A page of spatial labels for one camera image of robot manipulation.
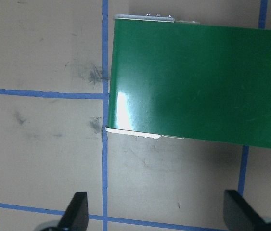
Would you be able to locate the green conveyor belt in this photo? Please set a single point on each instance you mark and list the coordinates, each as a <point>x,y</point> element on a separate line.
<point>191,81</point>

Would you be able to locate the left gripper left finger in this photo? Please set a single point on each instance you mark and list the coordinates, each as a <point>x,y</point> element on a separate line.
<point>76,216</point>

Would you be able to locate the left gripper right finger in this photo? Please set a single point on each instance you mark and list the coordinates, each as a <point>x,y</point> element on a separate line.
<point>238,215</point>

